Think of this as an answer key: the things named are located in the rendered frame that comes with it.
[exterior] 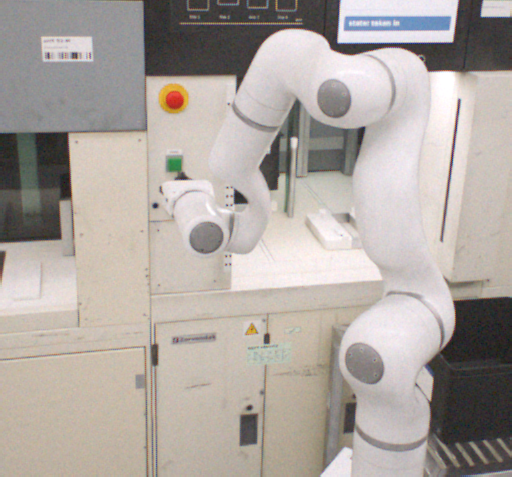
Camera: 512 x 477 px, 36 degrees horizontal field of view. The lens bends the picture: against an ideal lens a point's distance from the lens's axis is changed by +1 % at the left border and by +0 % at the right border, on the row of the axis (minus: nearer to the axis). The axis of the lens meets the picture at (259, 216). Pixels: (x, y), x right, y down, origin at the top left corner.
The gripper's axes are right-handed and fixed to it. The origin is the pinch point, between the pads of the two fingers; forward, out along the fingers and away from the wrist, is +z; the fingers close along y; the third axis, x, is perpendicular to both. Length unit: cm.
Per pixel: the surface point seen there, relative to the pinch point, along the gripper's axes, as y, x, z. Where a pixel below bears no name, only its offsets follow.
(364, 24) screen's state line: 43, 31, 12
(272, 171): 37, -20, 64
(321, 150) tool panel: 65, -25, 102
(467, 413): 51, -37, -40
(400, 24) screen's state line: 52, 31, 12
